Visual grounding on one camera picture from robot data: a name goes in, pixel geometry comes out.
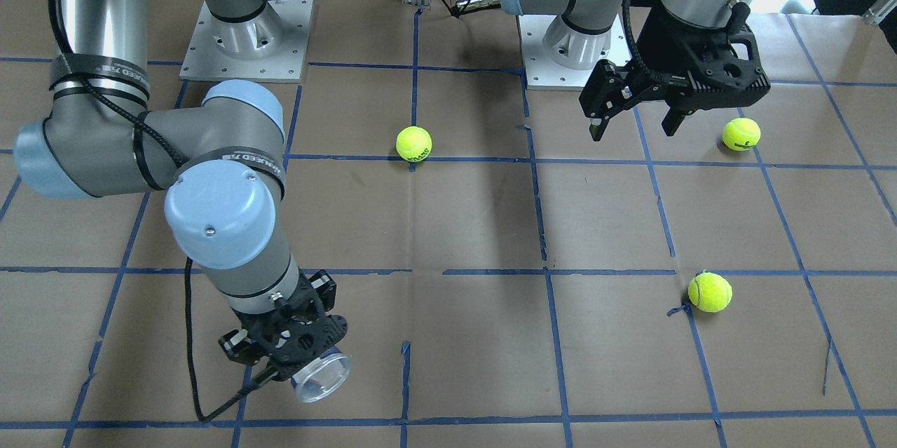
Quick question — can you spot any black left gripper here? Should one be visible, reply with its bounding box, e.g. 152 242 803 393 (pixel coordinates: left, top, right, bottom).
580 3 771 142

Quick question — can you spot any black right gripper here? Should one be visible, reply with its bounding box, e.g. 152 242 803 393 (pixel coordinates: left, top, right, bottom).
235 273 348 381

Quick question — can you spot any white tennis ball can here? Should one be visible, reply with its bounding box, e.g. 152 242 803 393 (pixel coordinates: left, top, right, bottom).
289 346 352 403

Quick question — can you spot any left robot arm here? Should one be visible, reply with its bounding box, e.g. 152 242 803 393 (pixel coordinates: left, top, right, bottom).
500 0 771 142

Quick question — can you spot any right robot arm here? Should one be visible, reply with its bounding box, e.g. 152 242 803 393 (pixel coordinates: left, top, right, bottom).
13 0 350 401

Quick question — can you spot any tennis ball near base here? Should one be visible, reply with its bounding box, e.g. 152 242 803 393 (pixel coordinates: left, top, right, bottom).
721 118 762 151

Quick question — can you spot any front tennis ball on tape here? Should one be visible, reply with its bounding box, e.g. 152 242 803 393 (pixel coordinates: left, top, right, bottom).
687 271 733 313

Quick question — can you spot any centre tennis ball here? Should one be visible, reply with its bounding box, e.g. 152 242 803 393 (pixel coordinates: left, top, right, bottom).
395 125 432 163

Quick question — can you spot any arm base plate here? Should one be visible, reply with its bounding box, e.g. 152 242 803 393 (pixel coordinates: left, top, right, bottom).
516 15 631 90
179 0 314 83

